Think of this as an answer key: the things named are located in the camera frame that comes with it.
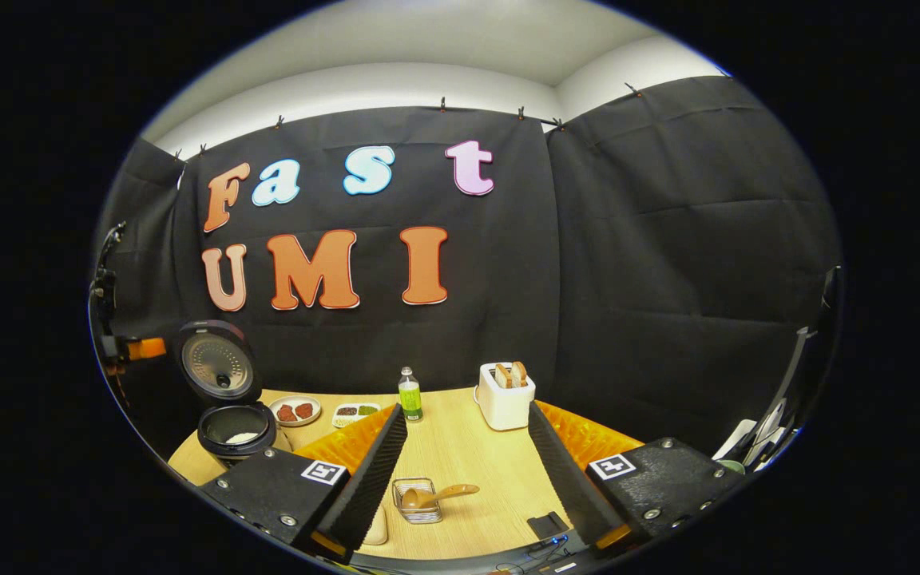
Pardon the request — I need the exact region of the white divided dish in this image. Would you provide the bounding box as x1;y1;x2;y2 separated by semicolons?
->
332;402;382;430

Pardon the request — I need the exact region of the wooden spoon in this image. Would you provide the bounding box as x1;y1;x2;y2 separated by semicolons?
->
402;483;481;510

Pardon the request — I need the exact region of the green drink bottle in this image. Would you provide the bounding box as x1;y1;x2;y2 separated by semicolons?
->
398;367;423;422

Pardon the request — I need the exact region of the beige rice container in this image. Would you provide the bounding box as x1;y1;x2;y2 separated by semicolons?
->
363;505;390;546

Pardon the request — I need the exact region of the white toaster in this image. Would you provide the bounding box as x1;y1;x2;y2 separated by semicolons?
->
474;362;537;432

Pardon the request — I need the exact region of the white object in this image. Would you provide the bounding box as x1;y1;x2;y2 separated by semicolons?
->
713;418;758;462

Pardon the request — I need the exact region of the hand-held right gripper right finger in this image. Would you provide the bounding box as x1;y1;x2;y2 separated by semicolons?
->
527;399;748;560

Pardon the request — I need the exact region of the black rice cooker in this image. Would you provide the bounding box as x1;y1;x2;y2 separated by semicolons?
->
175;319;279;468

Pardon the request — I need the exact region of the black backdrop cloth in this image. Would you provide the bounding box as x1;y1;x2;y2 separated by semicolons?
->
91;76;843;464

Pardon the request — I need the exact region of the round white plate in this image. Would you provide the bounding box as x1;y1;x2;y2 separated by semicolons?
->
269;395;323;427

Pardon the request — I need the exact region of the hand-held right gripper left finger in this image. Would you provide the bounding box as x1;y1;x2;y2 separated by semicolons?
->
196;403;410;565

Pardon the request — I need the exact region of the small black box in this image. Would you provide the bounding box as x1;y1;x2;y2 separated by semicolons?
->
527;512;570;540

